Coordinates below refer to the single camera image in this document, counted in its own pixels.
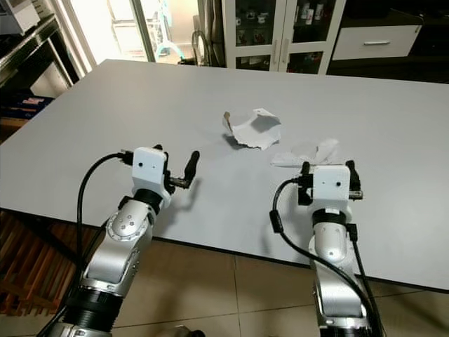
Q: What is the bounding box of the white tissue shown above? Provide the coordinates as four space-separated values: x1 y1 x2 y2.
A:
270 138 341 168

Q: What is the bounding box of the torn crumpled white paper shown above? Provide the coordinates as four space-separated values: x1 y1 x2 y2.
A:
222 108 283 151

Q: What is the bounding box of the round silver mirror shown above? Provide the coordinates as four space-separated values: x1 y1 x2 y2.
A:
191 32 211 67

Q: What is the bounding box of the blue box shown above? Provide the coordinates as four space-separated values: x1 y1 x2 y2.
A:
0 95 53 120

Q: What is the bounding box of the white drawer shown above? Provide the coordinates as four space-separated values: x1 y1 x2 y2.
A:
331 25 424 61

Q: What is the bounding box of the white glass door cabinet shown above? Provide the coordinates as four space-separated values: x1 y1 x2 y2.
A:
221 0 348 75

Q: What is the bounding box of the black metal table leg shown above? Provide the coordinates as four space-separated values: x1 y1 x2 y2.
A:
13 211 93 279

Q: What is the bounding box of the brown wooden slatted rack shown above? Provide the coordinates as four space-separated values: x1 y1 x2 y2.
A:
0 209 92 317

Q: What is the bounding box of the metal shelf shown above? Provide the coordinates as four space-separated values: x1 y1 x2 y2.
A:
0 15 74 92

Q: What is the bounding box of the grey box appliance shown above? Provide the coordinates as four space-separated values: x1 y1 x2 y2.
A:
0 0 41 36

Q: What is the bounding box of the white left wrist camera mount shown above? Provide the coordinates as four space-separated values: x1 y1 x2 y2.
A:
131 146 173 211

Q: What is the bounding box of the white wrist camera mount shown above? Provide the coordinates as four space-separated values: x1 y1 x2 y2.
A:
311 165 353 211
131 146 173 211

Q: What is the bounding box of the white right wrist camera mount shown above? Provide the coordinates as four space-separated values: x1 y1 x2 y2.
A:
311 165 353 211

